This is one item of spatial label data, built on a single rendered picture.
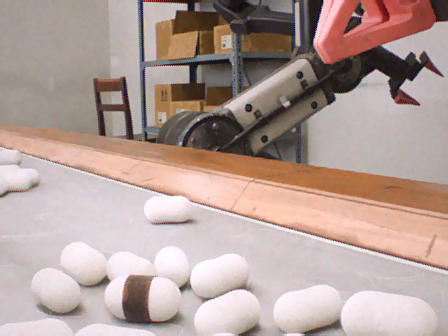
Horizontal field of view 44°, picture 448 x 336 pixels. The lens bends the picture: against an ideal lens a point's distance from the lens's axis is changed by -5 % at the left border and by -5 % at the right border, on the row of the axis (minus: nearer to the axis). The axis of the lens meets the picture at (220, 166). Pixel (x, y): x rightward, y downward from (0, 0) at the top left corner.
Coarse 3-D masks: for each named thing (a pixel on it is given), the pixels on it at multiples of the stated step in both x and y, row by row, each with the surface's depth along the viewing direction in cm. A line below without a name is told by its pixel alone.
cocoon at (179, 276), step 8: (168, 248) 30; (176, 248) 30; (160, 256) 29; (168, 256) 29; (176, 256) 29; (184, 256) 29; (160, 264) 29; (168, 264) 28; (176, 264) 28; (184, 264) 29; (160, 272) 28; (168, 272) 28; (176, 272) 28; (184, 272) 28; (176, 280) 28; (184, 280) 29
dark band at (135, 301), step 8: (128, 280) 25; (136, 280) 25; (144, 280) 25; (128, 288) 24; (136, 288) 24; (144, 288) 24; (128, 296) 24; (136, 296) 24; (144, 296) 24; (128, 304) 24; (136, 304) 24; (144, 304) 24; (128, 312) 24; (136, 312) 24; (144, 312) 24; (144, 320) 25
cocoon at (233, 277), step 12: (204, 264) 27; (216, 264) 27; (228, 264) 28; (240, 264) 28; (192, 276) 27; (204, 276) 27; (216, 276) 27; (228, 276) 27; (240, 276) 28; (204, 288) 27; (216, 288) 27; (228, 288) 27
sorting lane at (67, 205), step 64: (64, 192) 56; (128, 192) 56; (0, 256) 35; (192, 256) 35; (256, 256) 34; (320, 256) 34; (384, 256) 33; (0, 320) 25; (64, 320) 25; (128, 320) 25; (192, 320) 25
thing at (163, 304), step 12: (120, 276) 25; (108, 288) 25; (120, 288) 24; (156, 288) 24; (168, 288) 24; (108, 300) 25; (120, 300) 24; (156, 300) 24; (168, 300) 24; (180, 300) 25; (120, 312) 24; (156, 312) 24; (168, 312) 24
